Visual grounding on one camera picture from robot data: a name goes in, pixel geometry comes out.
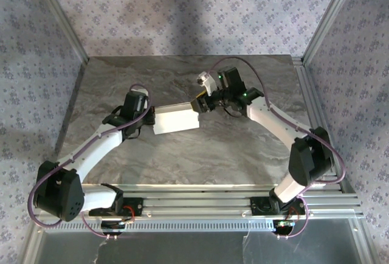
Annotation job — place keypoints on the white paper box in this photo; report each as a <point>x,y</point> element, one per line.
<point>176,119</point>

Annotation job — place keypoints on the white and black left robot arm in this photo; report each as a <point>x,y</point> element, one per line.
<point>97,148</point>

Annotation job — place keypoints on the small black electronics module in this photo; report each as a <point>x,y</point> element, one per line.
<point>282,227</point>
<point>112,226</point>

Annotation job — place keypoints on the grey metal panel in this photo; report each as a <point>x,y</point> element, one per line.
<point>182,248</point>

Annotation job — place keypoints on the aluminium side rail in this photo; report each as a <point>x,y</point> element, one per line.
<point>75,96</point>
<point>305,87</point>

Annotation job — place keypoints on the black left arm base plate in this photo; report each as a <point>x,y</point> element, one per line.
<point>135,209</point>

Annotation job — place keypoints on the aluminium frame cross rails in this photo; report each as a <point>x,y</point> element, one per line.
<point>197,203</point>

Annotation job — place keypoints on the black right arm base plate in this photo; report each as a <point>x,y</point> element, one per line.
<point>256,209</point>

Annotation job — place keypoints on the aluminium corner post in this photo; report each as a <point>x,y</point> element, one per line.
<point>331,14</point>
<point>60,17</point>

